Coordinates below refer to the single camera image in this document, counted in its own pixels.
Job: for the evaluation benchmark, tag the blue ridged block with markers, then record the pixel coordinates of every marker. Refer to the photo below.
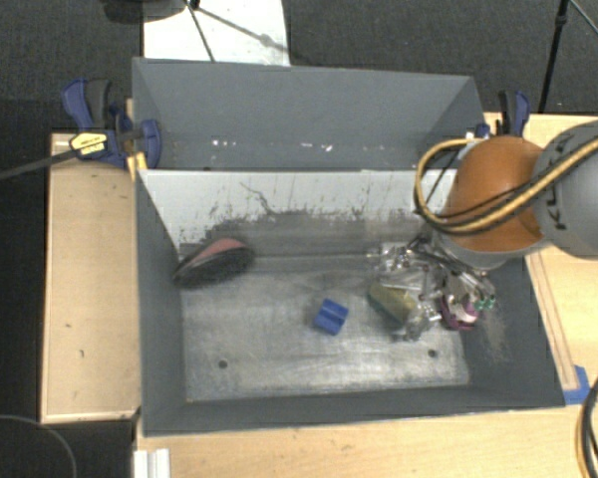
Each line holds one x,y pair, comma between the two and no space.
330,316

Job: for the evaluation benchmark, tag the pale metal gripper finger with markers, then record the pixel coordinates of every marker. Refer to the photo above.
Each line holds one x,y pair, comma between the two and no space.
414,326
396,263

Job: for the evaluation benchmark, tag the pale wood board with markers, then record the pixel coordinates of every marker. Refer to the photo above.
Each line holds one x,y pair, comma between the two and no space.
89,292

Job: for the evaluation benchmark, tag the grey metal bin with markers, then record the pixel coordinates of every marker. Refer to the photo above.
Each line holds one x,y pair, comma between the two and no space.
289,366

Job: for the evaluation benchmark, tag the red and black oval disc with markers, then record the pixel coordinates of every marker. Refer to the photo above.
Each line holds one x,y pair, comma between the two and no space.
214,264

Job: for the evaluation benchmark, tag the purple and white small object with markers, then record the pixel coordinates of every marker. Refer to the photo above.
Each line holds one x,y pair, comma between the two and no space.
459,316

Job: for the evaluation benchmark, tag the yellow and green sponge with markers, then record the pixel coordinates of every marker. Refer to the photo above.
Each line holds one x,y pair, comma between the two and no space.
391,303

